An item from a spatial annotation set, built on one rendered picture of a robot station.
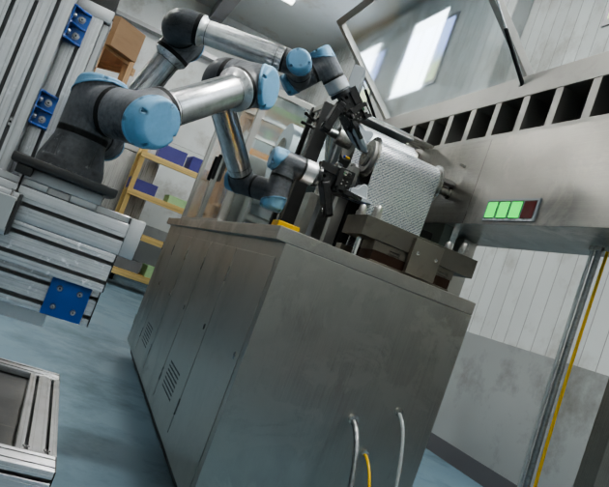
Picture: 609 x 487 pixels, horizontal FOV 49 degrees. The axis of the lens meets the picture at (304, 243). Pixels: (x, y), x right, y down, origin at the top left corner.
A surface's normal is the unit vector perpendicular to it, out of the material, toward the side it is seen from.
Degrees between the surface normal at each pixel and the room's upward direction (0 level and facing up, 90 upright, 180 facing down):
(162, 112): 94
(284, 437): 90
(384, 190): 90
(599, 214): 90
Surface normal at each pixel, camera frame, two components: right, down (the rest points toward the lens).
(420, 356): 0.32, 0.04
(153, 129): 0.77, 0.33
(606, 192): -0.88, -0.35
